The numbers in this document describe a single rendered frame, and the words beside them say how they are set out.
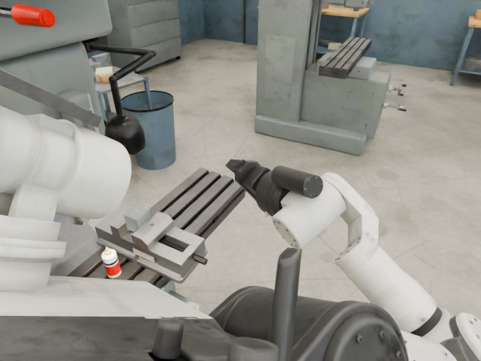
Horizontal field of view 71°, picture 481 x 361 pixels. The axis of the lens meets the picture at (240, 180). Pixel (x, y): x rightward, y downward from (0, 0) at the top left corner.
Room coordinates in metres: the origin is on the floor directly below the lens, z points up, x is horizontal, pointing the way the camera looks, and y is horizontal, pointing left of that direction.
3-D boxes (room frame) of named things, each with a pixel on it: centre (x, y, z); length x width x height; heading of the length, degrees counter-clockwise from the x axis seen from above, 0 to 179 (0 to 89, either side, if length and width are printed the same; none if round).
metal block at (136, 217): (0.80, 0.32, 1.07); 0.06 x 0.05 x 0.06; 152
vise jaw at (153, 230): (0.77, 0.27, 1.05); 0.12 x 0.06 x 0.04; 152
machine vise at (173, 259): (0.78, 0.29, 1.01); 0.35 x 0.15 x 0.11; 62
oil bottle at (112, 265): (0.68, 0.38, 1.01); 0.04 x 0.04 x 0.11
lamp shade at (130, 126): (0.58, 0.22, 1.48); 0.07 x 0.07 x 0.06
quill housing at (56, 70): (0.65, 0.41, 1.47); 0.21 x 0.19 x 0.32; 150
